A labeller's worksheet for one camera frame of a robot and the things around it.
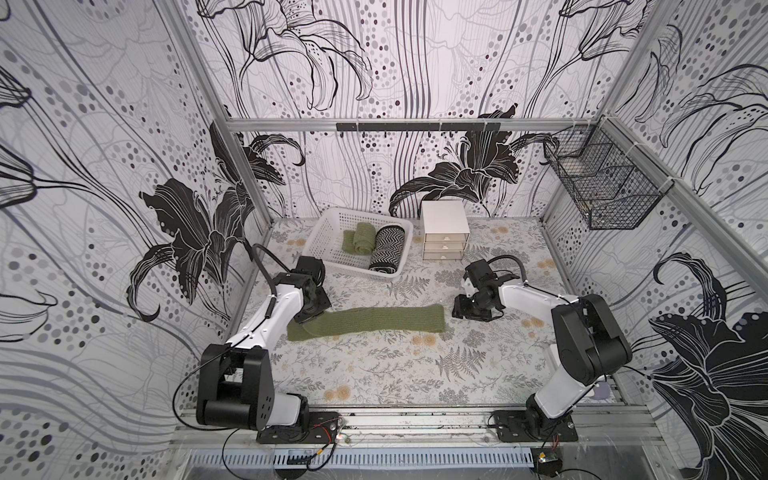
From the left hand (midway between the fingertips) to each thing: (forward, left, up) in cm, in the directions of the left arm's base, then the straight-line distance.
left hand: (322, 314), depth 87 cm
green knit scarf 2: (+1, -12, -5) cm, 13 cm away
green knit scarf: (+27, -9, +2) cm, 28 cm away
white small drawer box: (+27, -37, +9) cm, 47 cm away
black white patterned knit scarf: (+24, -19, +4) cm, 31 cm away
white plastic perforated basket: (+29, +5, -3) cm, 30 cm away
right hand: (+6, -43, -6) cm, 44 cm away
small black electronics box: (-33, -59, -6) cm, 68 cm away
